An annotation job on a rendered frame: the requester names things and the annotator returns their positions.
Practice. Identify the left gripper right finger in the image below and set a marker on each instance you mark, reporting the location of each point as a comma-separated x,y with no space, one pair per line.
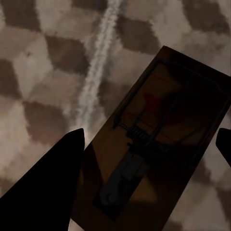
223,142

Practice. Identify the mousetrap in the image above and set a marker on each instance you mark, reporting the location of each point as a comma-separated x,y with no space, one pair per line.
137,166

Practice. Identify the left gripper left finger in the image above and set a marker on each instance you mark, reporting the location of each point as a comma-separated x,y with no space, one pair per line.
42,199

